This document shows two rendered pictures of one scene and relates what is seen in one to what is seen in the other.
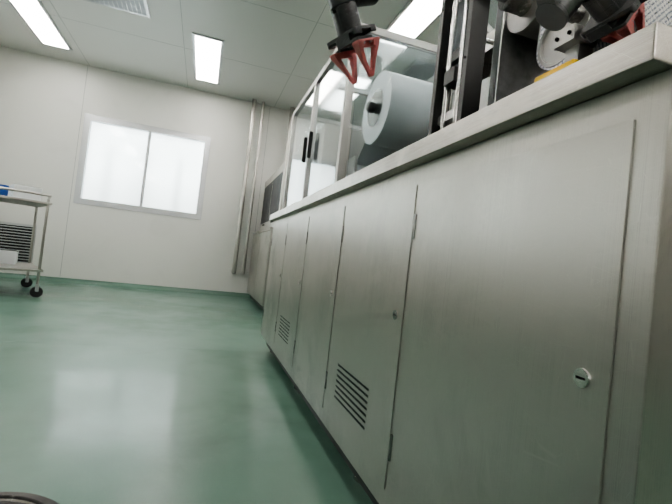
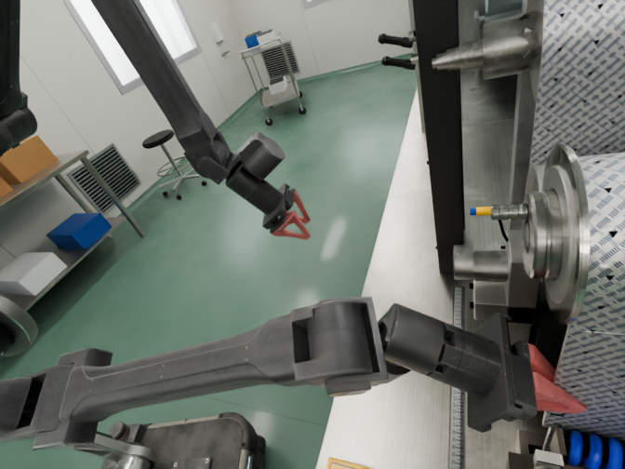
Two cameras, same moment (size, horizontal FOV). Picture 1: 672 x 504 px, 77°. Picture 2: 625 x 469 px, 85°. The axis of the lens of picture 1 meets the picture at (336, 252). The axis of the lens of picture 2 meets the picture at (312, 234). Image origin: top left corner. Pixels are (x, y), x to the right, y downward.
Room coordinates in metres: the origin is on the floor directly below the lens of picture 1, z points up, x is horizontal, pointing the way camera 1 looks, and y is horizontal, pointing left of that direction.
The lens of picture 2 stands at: (0.54, -0.49, 1.48)
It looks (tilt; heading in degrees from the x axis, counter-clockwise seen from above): 37 degrees down; 50
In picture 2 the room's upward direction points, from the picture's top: 21 degrees counter-clockwise
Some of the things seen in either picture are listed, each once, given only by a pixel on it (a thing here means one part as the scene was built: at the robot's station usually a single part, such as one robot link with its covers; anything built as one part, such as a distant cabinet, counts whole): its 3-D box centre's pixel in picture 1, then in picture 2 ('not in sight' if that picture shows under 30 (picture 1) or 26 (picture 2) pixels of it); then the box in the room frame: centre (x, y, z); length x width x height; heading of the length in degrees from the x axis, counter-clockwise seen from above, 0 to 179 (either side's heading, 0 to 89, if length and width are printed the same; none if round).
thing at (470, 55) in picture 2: not in sight; (457, 58); (1.02, -0.32, 1.33); 0.06 x 0.03 x 0.03; 108
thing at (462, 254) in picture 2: not in sight; (463, 262); (0.82, -0.39, 1.18); 0.04 x 0.02 x 0.04; 18
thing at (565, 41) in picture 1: (571, 73); (498, 330); (0.83, -0.43, 1.05); 0.06 x 0.05 x 0.31; 108
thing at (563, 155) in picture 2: not in sight; (558, 234); (0.81, -0.47, 1.25); 0.15 x 0.01 x 0.15; 18
